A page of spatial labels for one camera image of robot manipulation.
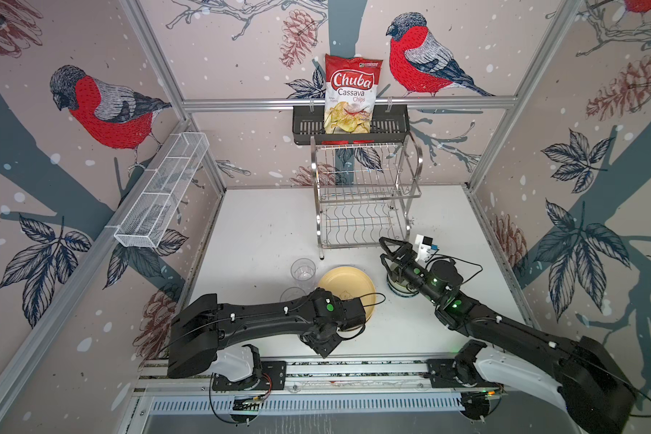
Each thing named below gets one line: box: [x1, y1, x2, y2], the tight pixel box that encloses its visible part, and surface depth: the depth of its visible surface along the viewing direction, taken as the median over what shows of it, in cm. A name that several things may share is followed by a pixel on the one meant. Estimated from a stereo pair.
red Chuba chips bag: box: [323, 53, 384, 134], surface depth 86 cm
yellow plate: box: [318, 265, 378, 321], surface depth 90 cm
